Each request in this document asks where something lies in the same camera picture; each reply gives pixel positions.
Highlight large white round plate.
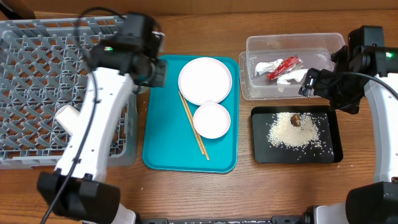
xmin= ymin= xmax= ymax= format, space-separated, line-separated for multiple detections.
xmin=178 ymin=57 xmax=233 ymax=106

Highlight black rectangular tray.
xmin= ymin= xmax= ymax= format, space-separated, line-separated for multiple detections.
xmin=251 ymin=106 xmax=343 ymax=164

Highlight grey plastic dish rack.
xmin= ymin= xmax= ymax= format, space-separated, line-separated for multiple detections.
xmin=1 ymin=16 xmax=123 ymax=169

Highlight white napkin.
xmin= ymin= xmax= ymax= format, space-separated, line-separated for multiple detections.
xmin=254 ymin=58 xmax=308 ymax=92

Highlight pink-white small bowl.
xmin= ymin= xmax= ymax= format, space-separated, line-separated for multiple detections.
xmin=193 ymin=103 xmax=231 ymax=139

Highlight right wooden chopstick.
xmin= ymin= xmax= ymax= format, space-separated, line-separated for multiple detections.
xmin=181 ymin=96 xmax=210 ymax=161

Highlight teal plastic serving tray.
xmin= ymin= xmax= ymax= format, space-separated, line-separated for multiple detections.
xmin=142 ymin=55 xmax=239 ymax=173

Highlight wooden chopstick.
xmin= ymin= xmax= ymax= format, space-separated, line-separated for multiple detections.
xmin=181 ymin=96 xmax=210 ymax=161
xmin=178 ymin=91 xmax=206 ymax=156

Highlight brown food chunk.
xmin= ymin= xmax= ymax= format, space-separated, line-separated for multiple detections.
xmin=290 ymin=114 xmax=301 ymax=127

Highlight white paper cup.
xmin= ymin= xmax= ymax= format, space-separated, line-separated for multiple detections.
xmin=55 ymin=105 xmax=80 ymax=136

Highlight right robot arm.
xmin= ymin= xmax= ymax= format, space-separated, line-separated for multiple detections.
xmin=298 ymin=45 xmax=397 ymax=223

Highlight red snack wrapper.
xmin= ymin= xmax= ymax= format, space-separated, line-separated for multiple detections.
xmin=266 ymin=55 xmax=303 ymax=80

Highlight clear plastic waste bin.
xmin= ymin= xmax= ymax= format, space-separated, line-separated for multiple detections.
xmin=239 ymin=33 xmax=345 ymax=100

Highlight rice grains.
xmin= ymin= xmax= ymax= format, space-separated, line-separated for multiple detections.
xmin=266 ymin=112 xmax=335 ymax=163

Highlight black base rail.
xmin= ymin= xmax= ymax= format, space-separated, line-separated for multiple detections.
xmin=133 ymin=205 xmax=349 ymax=224

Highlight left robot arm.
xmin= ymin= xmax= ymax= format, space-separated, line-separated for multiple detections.
xmin=37 ymin=32 xmax=167 ymax=223

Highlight left wooden chopstick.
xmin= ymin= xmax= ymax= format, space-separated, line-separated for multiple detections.
xmin=178 ymin=91 xmax=206 ymax=156

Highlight grey-green ceramic bowl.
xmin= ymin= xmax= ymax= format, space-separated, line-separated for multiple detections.
xmin=133 ymin=85 xmax=150 ymax=95

